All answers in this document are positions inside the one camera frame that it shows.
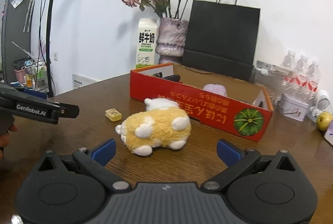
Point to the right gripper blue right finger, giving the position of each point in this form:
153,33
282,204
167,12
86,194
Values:
229,153

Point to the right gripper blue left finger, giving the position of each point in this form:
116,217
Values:
104,152

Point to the purple fluffy headband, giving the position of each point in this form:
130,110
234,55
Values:
216,89

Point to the small yellow box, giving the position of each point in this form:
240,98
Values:
113,115

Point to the orange cardboard box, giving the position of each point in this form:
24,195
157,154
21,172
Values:
246,111

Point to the yellow white plush toy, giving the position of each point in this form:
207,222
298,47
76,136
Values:
163,124

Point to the floral tin box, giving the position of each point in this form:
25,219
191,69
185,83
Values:
292,107

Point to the left water bottle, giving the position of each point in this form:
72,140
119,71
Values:
288,81

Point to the water bottle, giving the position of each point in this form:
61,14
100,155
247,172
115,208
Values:
313,81
288,81
301,77

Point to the clear storage container with seeds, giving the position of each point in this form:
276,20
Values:
269,76

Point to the grey refrigerator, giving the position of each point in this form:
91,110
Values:
15,39

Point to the yellow green pear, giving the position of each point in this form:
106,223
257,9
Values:
323,121

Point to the purple tissue pack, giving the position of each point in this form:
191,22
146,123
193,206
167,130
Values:
328,136

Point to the middle water bottle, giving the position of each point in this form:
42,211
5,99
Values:
301,77

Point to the white small fan device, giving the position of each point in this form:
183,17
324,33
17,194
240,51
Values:
321,103

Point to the white green milk carton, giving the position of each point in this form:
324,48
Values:
146,42

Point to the right water bottle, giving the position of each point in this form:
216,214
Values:
313,81

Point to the black paper bag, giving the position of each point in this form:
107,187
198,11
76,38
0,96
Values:
221,38

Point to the black tripod stand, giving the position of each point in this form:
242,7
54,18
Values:
47,56

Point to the purple textured vase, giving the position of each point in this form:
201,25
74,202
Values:
171,40

